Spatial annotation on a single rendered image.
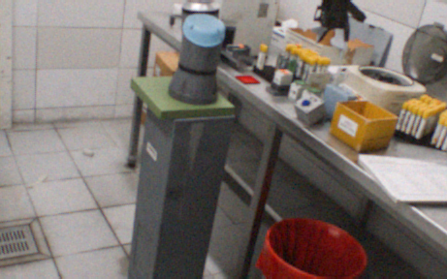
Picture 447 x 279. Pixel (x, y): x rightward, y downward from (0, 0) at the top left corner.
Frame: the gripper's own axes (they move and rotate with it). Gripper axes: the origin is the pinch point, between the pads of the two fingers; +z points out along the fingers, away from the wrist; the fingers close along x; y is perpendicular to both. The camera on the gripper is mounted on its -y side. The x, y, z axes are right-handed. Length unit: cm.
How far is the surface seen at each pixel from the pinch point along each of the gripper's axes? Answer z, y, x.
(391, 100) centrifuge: 10.9, -20.2, 13.0
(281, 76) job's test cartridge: 12.6, 10.3, -8.6
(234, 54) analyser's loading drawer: 15.5, 15.7, -35.9
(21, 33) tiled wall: 56, 84, -170
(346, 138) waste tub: 16.2, 7.4, 28.5
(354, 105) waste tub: 9.6, 0.9, 20.1
